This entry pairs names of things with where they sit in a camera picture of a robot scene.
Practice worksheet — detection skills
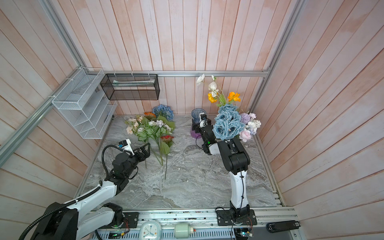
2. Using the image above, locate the black flat remote device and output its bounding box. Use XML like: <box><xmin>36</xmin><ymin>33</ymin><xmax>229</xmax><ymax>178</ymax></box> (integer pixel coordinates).
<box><xmin>266</xmin><ymin>220</ymin><xmax>301</xmax><ymax>233</ymax></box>

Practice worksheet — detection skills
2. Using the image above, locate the blue hydrangea flower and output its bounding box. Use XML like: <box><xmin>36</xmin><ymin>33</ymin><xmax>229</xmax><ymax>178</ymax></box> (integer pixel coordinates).
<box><xmin>152</xmin><ymin>105</ymin><xmax>174</xmax><ymax>121</ymax></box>

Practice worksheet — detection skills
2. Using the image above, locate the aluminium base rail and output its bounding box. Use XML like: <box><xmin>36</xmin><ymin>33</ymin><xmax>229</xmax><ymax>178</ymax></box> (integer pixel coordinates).
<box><xmin>98</xmin><ymin>207</ymin><xmax>298</xmax><ymax>240</ymax></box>

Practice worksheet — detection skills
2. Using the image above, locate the blue purple glass vase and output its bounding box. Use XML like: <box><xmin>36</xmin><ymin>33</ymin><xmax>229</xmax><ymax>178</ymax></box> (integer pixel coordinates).
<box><xmin>190</xmin><ymin>108</ymin><xmax>207</xmax><ymax>139</ymax></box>

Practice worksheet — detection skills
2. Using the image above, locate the white analog clock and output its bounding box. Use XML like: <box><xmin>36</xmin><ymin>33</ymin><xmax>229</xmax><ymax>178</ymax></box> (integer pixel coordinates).
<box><xmin>139</xmin><ymin>221</ymin><xmax>162</xmax><ymax>240</ymax></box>

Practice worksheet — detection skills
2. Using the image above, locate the white ranunculus flower stem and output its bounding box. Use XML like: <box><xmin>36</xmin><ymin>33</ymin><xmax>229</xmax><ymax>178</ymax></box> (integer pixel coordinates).
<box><xmin>196</xmin><ymin>74</ymin><xmax>220</xmax><ymax>103</ymax></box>

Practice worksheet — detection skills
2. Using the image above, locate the red rose flower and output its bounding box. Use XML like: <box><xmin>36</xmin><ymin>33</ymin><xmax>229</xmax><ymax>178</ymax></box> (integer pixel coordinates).
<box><xmin>160</xmin><ymin>135</ymin><xmax>174</xmax><ymax>179</ymax></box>

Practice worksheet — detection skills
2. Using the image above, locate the yellow poppy flower stem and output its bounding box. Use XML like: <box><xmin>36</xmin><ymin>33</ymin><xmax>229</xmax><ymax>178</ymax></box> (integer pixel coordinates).
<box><xmin>208</xmin><ymin>91</ymin><xmax>241</xmax><ymax>107</ymax></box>

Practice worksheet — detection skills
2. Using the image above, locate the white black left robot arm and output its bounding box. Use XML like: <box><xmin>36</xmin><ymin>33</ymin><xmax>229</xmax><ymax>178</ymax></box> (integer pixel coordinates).
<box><xmin>19</xmin><ymin>140</ymin><xmax>151</xmax><ymax>240</ymax></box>

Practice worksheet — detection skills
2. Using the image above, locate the light blue rose bunch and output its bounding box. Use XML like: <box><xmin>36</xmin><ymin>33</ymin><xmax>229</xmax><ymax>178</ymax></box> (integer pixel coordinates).
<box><xmin>213</xmin><ymin>104</ymin><xmax>246</xmax><ymax>141</ymax></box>

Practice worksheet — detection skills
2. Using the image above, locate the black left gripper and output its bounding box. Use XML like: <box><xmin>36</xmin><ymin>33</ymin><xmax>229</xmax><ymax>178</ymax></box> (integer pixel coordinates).
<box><xmin>124</xmin><ymin>142</ymin><xmax>151</xmax><ymax>178</ymax></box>

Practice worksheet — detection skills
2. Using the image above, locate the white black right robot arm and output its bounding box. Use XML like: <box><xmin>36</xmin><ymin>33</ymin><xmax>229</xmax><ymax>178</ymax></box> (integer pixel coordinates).
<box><xmin>192</xmin><ymin>121</ymin><xmax>251</xmax><ymax>226</ymax></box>

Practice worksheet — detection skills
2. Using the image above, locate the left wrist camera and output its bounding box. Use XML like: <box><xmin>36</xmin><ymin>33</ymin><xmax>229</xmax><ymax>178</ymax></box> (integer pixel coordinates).
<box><xmin>119</xmin><ymin>139</ymin><xmax>134</xmax><ymax>155</ymax></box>

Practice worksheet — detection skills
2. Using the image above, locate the aluminium wall frame rail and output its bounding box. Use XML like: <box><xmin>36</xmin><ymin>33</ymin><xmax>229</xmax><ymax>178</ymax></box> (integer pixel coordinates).
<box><xmin>0</xmin><ymin>0</ymin><xmax>307</xmax><ymax>167</ymax></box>

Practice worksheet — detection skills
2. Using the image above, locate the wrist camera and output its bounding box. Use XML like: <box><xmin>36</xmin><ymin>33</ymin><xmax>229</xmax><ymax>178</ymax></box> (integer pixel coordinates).
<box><xmin>199</xmin><ymin>113</ymin><xmax>212</xmax><ymax>128</ymax></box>
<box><xmin>119</xmin><ymin>139</ymin><xmax>134</xmax><ymax>155</ymax></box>

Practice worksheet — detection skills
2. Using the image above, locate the pastel mixed flower bouquet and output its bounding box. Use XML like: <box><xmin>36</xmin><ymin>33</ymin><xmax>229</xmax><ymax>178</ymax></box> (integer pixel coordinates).
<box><xmin>239</xmin><ymin>113</ymin><xmax>262</xmax><ymax>143</ymax></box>

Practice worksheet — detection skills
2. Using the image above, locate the white small-flower green bunch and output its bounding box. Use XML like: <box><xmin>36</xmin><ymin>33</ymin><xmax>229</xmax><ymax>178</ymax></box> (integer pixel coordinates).
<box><xmin>125</xmin><ymin>116</ymin><xmax>175</xmax><ymax>166</ymax></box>

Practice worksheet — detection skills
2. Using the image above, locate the black mesh wall basket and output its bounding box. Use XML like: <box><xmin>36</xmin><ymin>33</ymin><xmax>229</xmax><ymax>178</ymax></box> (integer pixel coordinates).
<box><xmin>101</xmin><ymin>73</ymin><xmax>160</xmax><ymax>101</ymax></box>

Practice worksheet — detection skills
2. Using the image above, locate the white wire mesh shelf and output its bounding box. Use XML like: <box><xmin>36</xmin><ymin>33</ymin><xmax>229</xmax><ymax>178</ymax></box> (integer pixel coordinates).
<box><xmin>52</xmin><ymin>68</ymin><xmax>117</xmax><ymax>140</ymax></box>

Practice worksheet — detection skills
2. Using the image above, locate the orange gerbera flower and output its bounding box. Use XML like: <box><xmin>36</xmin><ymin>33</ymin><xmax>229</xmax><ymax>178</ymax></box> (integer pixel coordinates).
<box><xmin>144</xmin><ymin>112</ymin><xmax>157</xmax><ymax>120</ymax></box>

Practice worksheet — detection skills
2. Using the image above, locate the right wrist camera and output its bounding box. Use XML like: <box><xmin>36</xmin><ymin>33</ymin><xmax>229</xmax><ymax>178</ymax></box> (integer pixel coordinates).
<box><xmin>199</xmin><ymin>113</ymin><xmax>212</xmax><ymax>128</ymax></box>

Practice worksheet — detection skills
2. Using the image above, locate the pale green cylinder device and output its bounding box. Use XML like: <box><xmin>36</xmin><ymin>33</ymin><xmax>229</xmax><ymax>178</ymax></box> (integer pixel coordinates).
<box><xmin>174</xmin><ymin>223</ymin><xmax>196</xmax><ymax>239</ymax></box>

